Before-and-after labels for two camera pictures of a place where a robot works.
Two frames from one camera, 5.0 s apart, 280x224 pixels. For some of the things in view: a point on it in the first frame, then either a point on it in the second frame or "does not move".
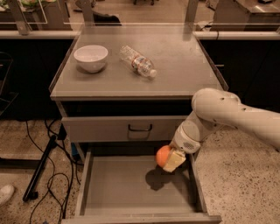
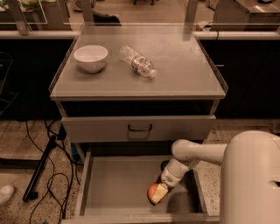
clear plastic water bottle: [141, 64] does not move
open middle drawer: [129, 186] does not move
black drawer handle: [139, 129] does not move
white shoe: [6, 192] does not move
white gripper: [186, 139] to [170, 178]
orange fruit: [162, 154] to [151, 192]
